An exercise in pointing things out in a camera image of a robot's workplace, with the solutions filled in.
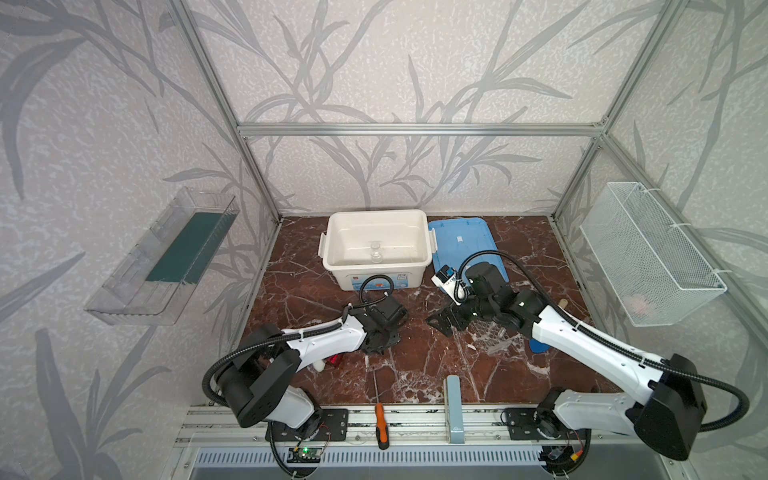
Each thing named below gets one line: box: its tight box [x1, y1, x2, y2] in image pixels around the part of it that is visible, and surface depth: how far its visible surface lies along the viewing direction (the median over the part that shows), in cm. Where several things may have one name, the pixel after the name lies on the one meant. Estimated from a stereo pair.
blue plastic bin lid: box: [428, 217, 509, 283], surface depth 118 cm
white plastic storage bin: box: [318, 210, 438, 291], surface depth 101 cm
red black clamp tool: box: [322, 353, 344, 367], surface depth 84 cm
